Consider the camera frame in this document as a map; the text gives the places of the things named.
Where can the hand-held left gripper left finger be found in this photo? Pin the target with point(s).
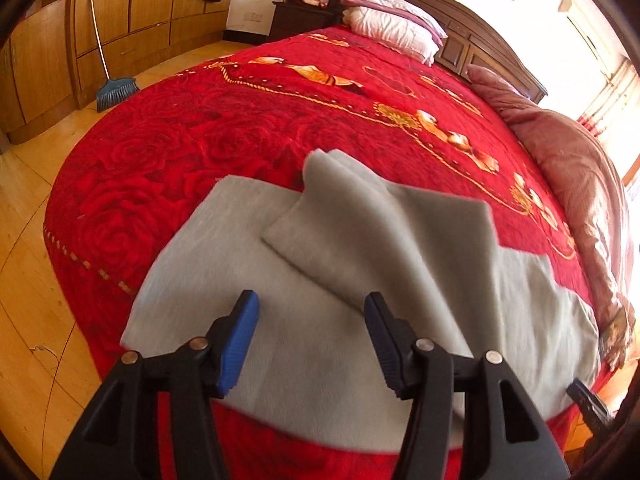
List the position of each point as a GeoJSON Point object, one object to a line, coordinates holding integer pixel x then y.
{"type": "Point", "coordinates": [239, 340]}

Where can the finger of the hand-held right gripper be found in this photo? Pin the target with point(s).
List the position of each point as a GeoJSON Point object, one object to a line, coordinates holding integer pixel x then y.
{"type": "Point", "coordinates": [590, 405]}

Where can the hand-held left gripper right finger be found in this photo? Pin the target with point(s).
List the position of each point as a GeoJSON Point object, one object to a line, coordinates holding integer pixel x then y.
{"type": "Point", "coordinates": [385, 345]}

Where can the grey towel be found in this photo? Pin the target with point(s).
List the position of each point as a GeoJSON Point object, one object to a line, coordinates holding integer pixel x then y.
{"type": "Point", "coordinates": [320, 360]}

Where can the red rose printed blanket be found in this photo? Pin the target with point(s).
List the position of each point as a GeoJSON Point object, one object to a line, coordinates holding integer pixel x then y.
{"type": "Point", "coordinates": [200, 135]}

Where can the pink quilt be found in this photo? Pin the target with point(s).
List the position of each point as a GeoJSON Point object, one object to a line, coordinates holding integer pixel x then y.
{"type": "Point", "coordinates": [565, 160]}

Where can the blue broom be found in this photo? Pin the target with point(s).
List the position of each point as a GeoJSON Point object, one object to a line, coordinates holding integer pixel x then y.
{"type": "Point", "coordinates": [116, 92]}

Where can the striped window curtain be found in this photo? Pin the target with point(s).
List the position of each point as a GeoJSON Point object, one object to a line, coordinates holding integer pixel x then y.
{"type": "Point", "coordinates": [607, 105]}

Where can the white pillow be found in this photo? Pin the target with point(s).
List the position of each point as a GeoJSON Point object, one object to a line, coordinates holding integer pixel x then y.
{"type": "Point", "coordinates": [390, 30]}

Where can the dark wooden nightstand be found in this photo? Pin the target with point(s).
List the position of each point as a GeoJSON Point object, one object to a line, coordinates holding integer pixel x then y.
{"type": "Point", "coordinates": [295, 22]}

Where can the dark wooden headboard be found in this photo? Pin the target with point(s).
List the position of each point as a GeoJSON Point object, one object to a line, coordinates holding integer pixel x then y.
{"type": "Point", "coordinates": [480, 35]}

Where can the pink pillow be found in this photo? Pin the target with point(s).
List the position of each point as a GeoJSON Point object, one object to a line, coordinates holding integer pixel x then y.
{"type": "Point", "coordinates": [395, 7]}

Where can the wooden wardrobe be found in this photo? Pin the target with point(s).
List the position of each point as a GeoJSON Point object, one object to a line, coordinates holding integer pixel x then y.
{"type": "Point", "coordinates": [125, 5]}

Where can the white wall socket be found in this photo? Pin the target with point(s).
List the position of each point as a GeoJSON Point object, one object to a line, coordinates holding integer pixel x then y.
{"type": "Point", "coordinates": [254, 16]}

